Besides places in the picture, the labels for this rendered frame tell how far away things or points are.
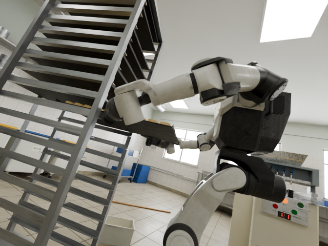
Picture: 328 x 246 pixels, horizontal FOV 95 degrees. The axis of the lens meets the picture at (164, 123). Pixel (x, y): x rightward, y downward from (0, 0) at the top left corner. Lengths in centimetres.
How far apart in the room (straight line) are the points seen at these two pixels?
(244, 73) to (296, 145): 533
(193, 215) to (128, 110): 53
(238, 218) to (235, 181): 144
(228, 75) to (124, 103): 31
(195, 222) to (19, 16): 401
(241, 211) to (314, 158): 400
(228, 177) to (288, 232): 81
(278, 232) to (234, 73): 119
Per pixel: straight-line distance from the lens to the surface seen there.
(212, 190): 72
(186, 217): 76
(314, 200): 144
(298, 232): 147
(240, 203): 213
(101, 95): 73
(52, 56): 109
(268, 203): 140
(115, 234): 184
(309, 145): 589
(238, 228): 217
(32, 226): 146
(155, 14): 130
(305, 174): 227
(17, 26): 400
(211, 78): 45
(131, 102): 47
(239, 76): 50
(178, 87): 43
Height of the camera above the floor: 83
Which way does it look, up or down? 15 degrees up
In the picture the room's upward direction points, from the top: 16 degrees clockwise
